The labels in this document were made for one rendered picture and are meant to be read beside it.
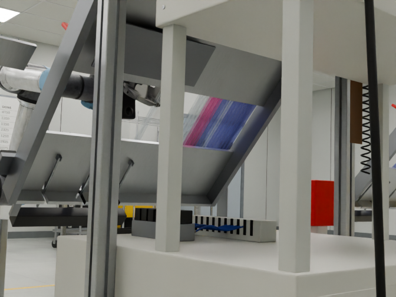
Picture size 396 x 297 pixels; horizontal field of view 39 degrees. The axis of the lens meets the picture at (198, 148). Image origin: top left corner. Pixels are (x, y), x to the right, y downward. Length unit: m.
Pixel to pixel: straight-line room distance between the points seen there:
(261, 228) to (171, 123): 0.36
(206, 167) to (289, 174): 1.03
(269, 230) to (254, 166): 10.43
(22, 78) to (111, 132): 0.84
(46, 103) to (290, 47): 0.71
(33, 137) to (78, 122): 7.78
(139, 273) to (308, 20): 0.49
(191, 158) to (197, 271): 0.87
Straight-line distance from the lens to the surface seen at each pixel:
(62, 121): 8.99
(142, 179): 1.64
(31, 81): 1.77
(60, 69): 1.27
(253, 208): 11.58
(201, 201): 1.81
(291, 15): 0.76
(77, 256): 1.14
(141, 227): 1.21
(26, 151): 1.38
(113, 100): 1.02
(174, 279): 0.88
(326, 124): 11.73
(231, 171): 1.76
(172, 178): 0.92
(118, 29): 1.05
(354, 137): 1.38
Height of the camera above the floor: 0.71
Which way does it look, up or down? 5 degrees up
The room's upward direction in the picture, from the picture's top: 2 degrees clockwise
